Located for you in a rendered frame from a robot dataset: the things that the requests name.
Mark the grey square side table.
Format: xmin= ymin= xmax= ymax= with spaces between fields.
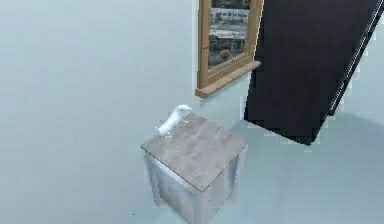
xmin=140 ymin=112 xmax=250 ymax=224

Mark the wooden framed window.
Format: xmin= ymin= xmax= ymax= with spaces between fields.
xmin=195 ymin=0 xmax=265 ymax=99

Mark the white figurine sculpture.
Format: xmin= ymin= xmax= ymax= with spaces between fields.
xmin=153 ymin=104 xmax=194 ymax=139

